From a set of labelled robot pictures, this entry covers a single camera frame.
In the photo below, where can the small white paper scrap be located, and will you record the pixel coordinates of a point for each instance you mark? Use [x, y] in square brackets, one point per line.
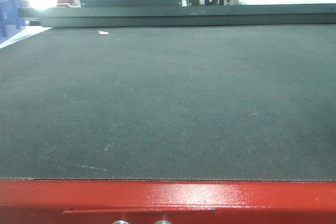
[103, 33]

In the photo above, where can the red metal table edge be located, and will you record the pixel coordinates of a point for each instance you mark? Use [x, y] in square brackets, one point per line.
[125, 201]

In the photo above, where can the blue plastic stool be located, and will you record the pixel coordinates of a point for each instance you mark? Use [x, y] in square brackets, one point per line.
[10, 16]

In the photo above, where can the black metal frame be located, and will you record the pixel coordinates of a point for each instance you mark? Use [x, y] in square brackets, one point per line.
[167, 13]

